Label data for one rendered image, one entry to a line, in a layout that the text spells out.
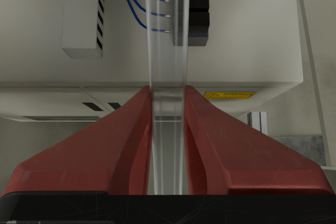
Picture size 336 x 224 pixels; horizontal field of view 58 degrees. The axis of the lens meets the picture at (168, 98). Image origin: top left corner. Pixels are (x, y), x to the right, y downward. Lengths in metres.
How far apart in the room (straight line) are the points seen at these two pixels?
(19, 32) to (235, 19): 0.34
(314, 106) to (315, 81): 0.09
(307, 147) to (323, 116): 0.13
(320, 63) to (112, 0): 0.91
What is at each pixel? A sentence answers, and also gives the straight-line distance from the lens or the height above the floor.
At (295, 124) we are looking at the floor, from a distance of 1.17.
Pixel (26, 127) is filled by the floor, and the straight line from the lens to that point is 1.18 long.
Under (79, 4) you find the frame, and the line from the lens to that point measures 0.48.
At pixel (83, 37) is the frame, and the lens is 0.45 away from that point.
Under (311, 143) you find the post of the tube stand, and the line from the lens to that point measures 1.17.
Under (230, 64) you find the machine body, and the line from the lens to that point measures 0.48.
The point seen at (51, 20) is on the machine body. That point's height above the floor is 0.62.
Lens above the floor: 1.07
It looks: 79 degrees down
